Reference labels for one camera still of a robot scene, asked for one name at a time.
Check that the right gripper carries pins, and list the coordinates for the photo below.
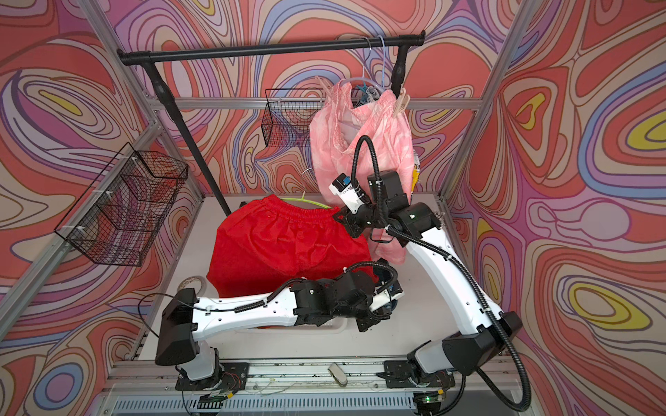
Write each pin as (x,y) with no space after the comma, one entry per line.
(349,221)

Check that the roll of tape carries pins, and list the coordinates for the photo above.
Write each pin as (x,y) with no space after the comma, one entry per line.
(198,283)

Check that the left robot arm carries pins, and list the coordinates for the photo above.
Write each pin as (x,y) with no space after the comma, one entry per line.
(365,292)

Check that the beige clothespin left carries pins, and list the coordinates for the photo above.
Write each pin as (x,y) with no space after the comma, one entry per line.
(324,86)

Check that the white perforated plastic basket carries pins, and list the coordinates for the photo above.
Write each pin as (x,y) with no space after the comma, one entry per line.
(333,326)

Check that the beige clothespin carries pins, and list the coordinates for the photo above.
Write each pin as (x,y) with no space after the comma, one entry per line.
(324,86)
(401,103)

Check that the green hanger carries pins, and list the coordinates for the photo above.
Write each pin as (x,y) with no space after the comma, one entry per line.
(302,199)

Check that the white pedal on rail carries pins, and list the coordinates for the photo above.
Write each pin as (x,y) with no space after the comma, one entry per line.
(338,375)

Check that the black wire basket left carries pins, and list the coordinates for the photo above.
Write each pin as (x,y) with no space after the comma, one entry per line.
(128,211)

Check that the pink tie-dye shorts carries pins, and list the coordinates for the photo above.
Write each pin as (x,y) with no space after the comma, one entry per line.
(336,131)

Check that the black wire basket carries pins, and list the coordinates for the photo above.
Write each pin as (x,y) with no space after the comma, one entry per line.
(287,116)
(128,211)

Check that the light blue hanger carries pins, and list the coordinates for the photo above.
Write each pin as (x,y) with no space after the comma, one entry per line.
(384,61)

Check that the red shorts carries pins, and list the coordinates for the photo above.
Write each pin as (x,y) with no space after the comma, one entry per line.
(268,241)

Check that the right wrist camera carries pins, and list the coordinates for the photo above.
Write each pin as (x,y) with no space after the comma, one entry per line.
(355,200)

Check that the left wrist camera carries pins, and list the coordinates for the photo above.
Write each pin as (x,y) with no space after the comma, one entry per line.
(386,301)

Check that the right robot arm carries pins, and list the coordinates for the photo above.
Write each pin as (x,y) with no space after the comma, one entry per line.
(374,200)

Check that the beige clothespin right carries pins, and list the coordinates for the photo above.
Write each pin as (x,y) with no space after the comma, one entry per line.
(401,103)

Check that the black wire basket rear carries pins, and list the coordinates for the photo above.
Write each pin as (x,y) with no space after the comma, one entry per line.
(287,116)

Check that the black clothes rack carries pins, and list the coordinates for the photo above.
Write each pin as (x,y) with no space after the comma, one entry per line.
(148,60)

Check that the white printed graphic shorts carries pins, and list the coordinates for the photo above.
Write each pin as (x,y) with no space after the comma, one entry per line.
(365,94)

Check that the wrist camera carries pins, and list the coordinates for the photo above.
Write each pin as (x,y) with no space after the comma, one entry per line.
(386,301)
(355,200)

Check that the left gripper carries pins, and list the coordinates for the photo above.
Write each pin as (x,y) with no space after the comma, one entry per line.
(375,318)

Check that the lavender wire hanger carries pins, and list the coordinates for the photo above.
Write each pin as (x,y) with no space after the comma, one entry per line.
(367,77)

